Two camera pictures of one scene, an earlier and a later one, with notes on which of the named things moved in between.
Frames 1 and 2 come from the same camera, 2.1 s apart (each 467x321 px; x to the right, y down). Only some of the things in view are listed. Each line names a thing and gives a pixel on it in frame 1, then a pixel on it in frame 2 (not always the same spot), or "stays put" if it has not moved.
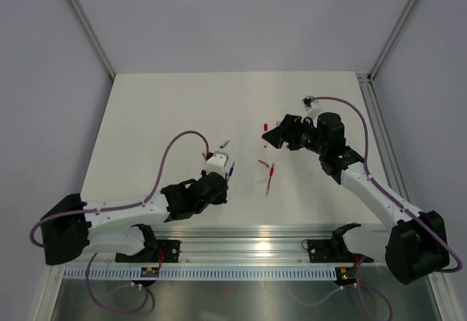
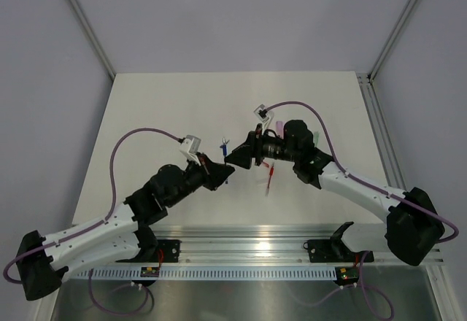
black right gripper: [288, 130] to [253, 147]
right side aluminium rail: [381, 136] stays put
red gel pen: [271, 173] stays put
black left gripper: [221, 198] to [213, 173]
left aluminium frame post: [85, 24] stays put
